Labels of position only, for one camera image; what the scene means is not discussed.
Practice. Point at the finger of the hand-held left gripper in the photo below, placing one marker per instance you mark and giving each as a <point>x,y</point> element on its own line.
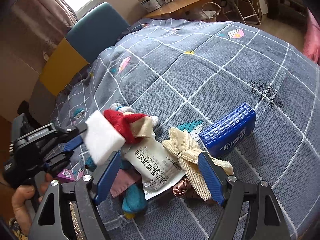
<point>60,161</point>
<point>73,142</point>

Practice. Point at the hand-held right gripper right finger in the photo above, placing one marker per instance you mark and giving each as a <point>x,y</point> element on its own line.
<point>210,177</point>

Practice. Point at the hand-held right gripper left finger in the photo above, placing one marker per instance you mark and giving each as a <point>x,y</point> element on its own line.
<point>107,177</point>

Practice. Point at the white sponge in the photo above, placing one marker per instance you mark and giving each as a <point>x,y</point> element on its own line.
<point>105,137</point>

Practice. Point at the white wet wipes pack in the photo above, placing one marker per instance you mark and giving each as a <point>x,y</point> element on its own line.
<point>152,167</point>

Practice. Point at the beige fabric piece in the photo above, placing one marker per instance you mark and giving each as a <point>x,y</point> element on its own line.
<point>146,127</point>

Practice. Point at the person's left forearm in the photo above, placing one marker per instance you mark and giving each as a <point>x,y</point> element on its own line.
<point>15,228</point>

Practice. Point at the person's left hand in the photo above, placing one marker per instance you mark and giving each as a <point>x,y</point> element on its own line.
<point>22,200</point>

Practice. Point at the purple box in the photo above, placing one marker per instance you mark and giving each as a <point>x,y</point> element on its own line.
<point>66,175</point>

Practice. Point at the pink towel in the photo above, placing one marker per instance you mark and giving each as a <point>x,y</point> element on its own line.
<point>122,182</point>

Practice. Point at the pink satin scrunchie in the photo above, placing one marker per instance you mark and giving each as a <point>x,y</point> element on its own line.
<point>181,188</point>

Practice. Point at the cream mesh cloth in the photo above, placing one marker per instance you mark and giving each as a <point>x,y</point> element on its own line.
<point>185,142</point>

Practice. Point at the blue tissue pack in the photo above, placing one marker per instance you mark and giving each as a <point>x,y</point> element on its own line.
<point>225,135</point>

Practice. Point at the red plush toy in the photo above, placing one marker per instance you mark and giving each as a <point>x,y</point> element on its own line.
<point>125,127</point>

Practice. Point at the grey plaid quilt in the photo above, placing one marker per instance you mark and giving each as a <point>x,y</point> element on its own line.
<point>200,80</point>

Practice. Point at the teal yellow grey headboard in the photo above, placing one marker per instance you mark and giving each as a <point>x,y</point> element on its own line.
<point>95,30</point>

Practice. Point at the beige curtain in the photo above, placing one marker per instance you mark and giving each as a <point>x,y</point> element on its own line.
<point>37,10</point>

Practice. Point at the white bag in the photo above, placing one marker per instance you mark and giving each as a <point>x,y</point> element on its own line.
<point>210,12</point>

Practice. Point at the pink cloth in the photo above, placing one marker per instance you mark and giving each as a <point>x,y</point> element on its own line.
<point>312,37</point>

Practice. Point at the wooden desk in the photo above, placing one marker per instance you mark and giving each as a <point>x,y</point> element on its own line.
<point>190,2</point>

